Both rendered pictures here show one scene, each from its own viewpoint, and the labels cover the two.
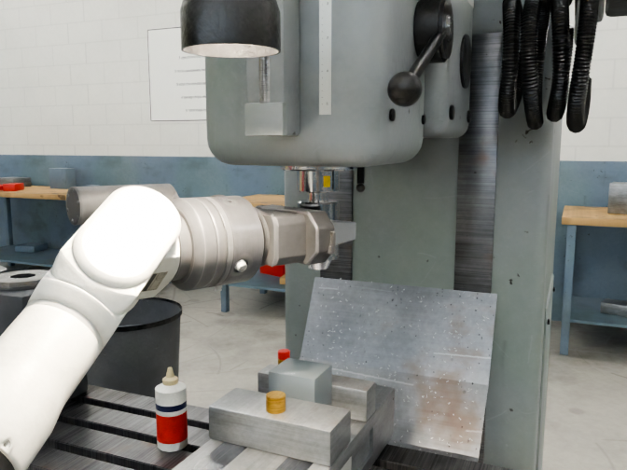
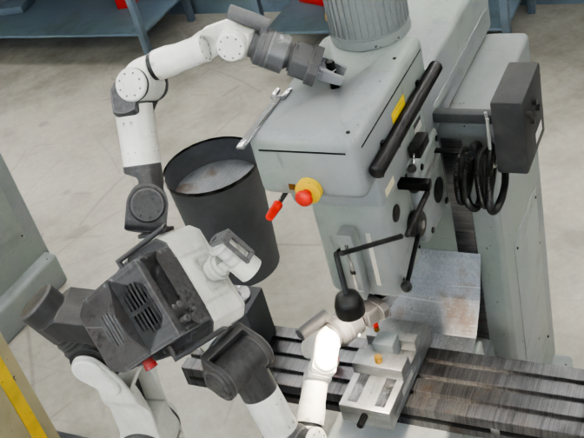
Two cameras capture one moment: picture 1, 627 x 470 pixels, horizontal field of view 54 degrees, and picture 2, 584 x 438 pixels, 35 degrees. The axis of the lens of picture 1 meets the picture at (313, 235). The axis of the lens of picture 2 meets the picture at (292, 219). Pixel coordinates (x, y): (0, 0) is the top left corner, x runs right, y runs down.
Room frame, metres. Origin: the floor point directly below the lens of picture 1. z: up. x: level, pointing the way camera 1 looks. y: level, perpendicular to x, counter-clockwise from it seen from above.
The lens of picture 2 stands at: (-1.21, -0.15, 2.91)
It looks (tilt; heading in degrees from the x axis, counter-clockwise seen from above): 36 degrees down; 10
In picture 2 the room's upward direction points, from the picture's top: 16 degrees counter-clockwise
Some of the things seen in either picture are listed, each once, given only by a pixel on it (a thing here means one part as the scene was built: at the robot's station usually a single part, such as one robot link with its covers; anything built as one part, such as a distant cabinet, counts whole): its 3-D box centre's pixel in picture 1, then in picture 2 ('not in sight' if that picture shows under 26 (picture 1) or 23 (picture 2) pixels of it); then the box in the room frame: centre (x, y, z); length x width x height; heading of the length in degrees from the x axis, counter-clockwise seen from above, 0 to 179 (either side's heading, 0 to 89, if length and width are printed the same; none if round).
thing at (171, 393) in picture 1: (171, 406); not in sight; (0.77, 0.19, 0.99); 0.04 x 0.04 x 0.11
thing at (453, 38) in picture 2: not in sight; (414, 63); (1.15, -0.20, 1.66); 0.80 x 0.23 x 0.20; 157
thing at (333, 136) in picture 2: not in sight; (343, 110); (0.70, -0.01, 1.81); 0.47 x 0.26 x 0.16; 157
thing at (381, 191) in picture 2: not in sight; (358, 150); (0.73, -0.02, 1.68); 0.34 x 0.24 x 0.10; 157
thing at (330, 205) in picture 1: (318, 204); not in sight; (0.69, -0.01, 1.26); 0.05 x 0.05 x 0.01
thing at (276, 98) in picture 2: not in sight; (262, 117); (0.60, 0.16, 1.89); 0.24 x 0.04 x 0.01; 157
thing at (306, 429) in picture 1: (279, 423); (381, 364); (0.64, 0.04, 1.02); 0.15 x 0.06 x 0.04; 66
